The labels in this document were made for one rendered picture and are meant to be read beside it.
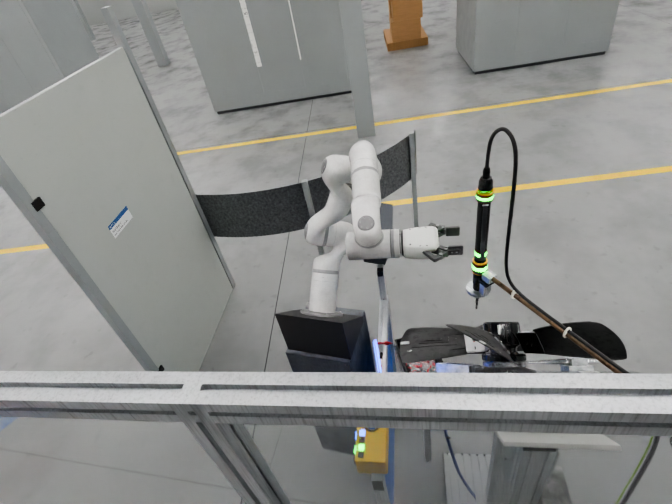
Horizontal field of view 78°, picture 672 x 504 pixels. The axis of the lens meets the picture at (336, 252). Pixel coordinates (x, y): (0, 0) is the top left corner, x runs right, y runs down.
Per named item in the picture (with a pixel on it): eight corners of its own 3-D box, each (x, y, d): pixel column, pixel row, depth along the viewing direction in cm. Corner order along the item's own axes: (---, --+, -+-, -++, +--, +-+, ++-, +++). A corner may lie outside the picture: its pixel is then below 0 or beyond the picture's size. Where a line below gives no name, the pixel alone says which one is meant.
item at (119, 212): (183, 411, 282) (-71, 79, 143) (176, 411, 283) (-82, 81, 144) (235, 284, 373) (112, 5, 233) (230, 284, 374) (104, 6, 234)
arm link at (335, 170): (337, 252, 191) (302, 249, 187) (336, 232, 198) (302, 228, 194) (368, 173, 151) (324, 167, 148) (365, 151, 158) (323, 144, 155)
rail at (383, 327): (384, 489, 153) (382, 480, 148) (373, 488, 153) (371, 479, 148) (389, 305, 220) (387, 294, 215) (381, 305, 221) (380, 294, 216)
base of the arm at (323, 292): (292, 312, 183) (296, 270, 184) (313, 310, 200) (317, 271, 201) (330, 318, 174) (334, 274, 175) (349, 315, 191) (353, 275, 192)
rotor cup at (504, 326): (535, 359, 138) (531, 319, 140) (494, 360, 137) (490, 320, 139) (512, 356, 152) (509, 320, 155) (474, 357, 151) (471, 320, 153)
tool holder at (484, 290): (499, 295, 128) (502, 271, 121) (481, 305, 126) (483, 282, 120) (478, 279, 134) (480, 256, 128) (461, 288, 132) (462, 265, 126)
